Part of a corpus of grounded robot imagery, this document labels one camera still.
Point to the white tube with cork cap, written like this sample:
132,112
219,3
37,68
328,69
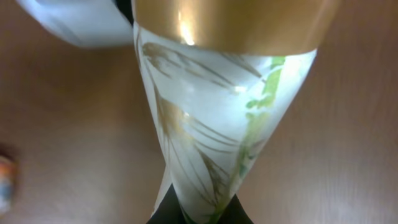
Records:
219,76

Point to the orange tissue pack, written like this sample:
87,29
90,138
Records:
7,184

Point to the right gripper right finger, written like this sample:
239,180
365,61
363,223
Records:
234,213

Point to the white barcode scanner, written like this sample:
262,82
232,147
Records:
84,23

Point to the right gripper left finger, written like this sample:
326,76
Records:
169,211

